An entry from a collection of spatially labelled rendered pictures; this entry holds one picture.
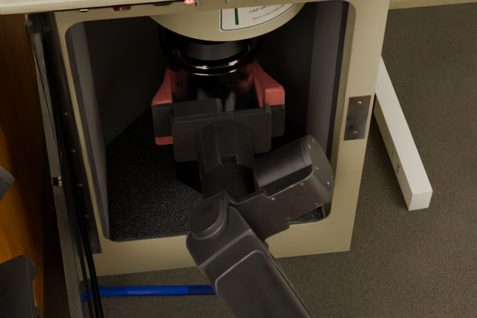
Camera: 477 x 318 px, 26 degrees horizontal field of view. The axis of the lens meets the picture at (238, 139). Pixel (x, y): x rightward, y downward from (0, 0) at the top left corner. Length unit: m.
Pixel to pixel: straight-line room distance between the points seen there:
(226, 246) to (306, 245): 0.34
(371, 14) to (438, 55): 0.54
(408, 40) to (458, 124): 0.16
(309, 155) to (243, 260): 0.13
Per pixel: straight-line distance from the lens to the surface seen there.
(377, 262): 1.27
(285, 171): 0.97
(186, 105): 1.05
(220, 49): 1.04
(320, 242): 1.24
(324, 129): 1.13
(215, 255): 0.91
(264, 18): 0.96
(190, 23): 0.96
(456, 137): 1.39
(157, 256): 1.23
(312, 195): 0.96
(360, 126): 1.07
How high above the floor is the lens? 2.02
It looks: 52 degrees down
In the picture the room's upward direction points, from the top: straight up
